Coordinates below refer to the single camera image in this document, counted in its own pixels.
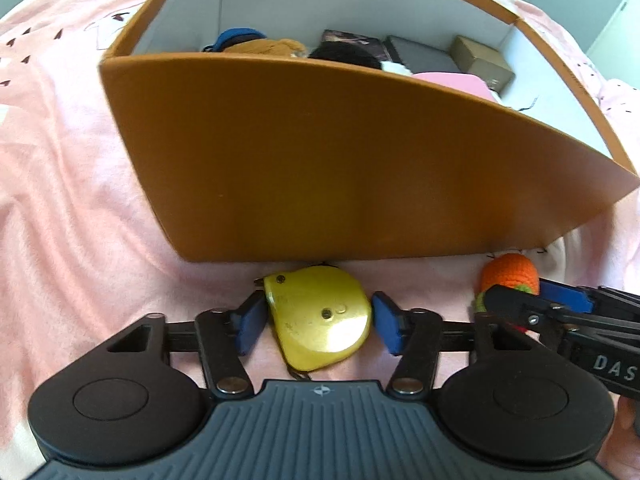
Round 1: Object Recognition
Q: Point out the brown small cardboard box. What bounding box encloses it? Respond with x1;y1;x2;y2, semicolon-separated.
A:
449;36;514;93

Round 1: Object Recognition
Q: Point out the person right hand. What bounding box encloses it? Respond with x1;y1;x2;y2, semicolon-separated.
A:
598;396;640;480

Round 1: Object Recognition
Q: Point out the brown plush blue outfit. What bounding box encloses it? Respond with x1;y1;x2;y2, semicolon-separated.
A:
202;27;307;58

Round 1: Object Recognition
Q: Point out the orange crochet carrot toy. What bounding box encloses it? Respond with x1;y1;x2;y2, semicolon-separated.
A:
473;252;540;313

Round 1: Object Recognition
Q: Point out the white glasses case box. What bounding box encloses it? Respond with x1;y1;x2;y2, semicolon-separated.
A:
489;90;514;110

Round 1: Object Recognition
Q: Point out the white plush striped hat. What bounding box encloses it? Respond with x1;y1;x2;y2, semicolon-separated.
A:
308;41;412;76

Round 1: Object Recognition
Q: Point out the orange cardboard box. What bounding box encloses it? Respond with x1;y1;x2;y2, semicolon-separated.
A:
100;0;639;262

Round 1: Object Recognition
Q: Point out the pink patterned duvet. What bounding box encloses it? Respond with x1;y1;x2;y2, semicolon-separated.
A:
1;0;639;479

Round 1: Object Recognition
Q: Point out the yellow tape measure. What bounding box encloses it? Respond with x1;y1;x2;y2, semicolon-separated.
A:
254;263;373;382

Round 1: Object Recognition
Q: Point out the dark picture card box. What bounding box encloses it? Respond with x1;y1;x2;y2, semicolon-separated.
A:
321;29;392;62

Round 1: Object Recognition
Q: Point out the pink wallet case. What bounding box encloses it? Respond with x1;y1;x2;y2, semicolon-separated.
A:
413;72;500;103

